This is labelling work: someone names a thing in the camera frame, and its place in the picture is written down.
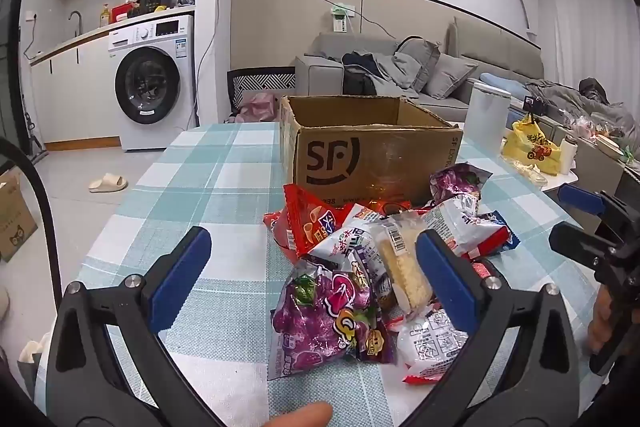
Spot black white patterned chair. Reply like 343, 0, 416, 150
227, 67, 297, 118

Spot red blue cookie packet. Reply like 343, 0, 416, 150
460, 209, 522, 260

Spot white washing machine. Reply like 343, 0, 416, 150
107, 14, 197, 152

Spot small purple snack packet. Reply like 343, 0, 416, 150
429, 163, 493, 205

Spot grey blanket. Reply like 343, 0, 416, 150
525, 79, 640, 138

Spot white red-edged snack packet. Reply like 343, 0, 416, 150
390, 307, 471, 385

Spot white cylindrical bin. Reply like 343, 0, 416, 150
466, 82, 512, 148

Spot large purple grape candy packet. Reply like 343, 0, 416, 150
267, 257, 398, 380

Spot white kitchen counter cabinet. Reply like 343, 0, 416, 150
29, 24, 121, 145

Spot black cable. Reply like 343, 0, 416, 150
0, 137, 63, 308

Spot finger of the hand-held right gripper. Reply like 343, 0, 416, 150
549, 222, 625, 269
557, 183, 640, 234

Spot brown cardboard box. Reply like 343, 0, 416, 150
278, 94, 466, 208

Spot person's left hand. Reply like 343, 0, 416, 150
262, 402, 333, 427

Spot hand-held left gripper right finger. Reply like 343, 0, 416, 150
400, 229, 601, 427

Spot dark jacket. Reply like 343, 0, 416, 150
342, 52, 381, 96

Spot white green wall device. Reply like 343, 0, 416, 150
331, 3, 357, 34

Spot person's right hand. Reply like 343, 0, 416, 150
587, 289, 613, 353

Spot dark glass door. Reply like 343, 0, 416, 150
0, 0, 33, 152

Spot red snack packet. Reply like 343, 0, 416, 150
263, 183, 361, 265

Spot grey sofa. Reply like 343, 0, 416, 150
294, 16, 640, 128

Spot red box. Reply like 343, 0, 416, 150
111, 2, 138, 24

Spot white snack packet black text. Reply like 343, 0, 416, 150
420, 194, 481, 258

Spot small floor cardboard box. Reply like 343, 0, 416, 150
0, 169, 40, 264

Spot white curtain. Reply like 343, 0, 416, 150
537, 0, 640, 82

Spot yellow plastic bag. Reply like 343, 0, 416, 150
501, 114, 563, 176

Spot teal checked tablecloth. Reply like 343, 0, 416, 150
35, 122, 601, 427

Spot grey garment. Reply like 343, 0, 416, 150
372, 52, 423, 98

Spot white snack packet dark letters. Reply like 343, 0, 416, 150
306, 207, 401, 313

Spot orange snack packet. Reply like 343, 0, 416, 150
362, 198, 418, 217

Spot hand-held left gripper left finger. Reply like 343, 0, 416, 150
45, 227, 231, 427

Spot light blue pillow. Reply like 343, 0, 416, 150
480, 73, 531, 100

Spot clear cracker packet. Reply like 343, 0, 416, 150
372, 212, 436, 313

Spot beige slipper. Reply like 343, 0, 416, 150
89, 173, 129, 194

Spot grey cushion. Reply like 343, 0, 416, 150
425, 54, 478, 100
395, 37, 441, 92

